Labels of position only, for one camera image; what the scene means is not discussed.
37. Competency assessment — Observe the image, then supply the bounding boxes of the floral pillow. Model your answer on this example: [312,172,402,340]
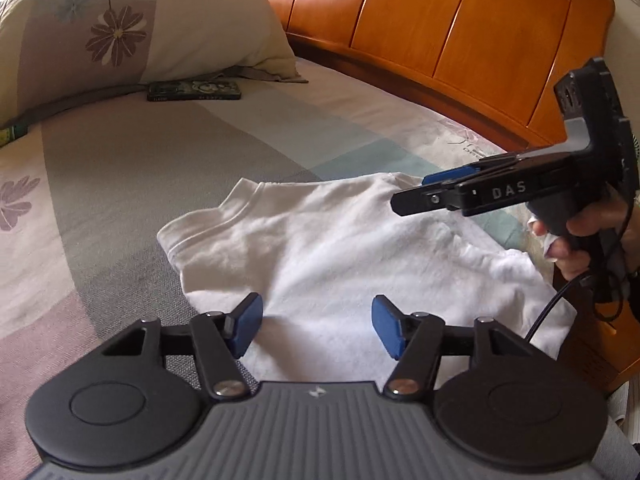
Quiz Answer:
[0,0,309,131]

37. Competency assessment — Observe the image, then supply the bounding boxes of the wooden nightstand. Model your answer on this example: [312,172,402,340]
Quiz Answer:
[552,265,640,401]

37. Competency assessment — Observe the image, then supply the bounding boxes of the white printed T-shirt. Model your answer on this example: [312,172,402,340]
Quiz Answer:
[157,172,578,386]

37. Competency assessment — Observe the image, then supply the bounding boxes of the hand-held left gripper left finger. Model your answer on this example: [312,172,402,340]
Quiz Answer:
[103,292,264,401]

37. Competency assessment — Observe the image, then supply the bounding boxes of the phone with cartoon case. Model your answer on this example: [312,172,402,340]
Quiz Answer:
[147,80,243,102]

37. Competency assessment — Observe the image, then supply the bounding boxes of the wooden headboard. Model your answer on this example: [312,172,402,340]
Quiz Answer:
[192,0,617,153]

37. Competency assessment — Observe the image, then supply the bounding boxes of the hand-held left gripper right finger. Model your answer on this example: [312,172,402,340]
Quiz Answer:
[371,295,526,401]

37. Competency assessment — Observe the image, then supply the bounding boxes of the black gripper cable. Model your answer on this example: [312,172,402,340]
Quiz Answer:
[524,200,631,341]

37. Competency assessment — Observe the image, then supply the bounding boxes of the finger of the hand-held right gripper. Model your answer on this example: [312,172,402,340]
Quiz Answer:
[391,182,464,217]
[422,162,481,186]

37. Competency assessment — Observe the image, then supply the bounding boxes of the person's right hand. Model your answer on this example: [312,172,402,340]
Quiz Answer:
[530,194,639,284]

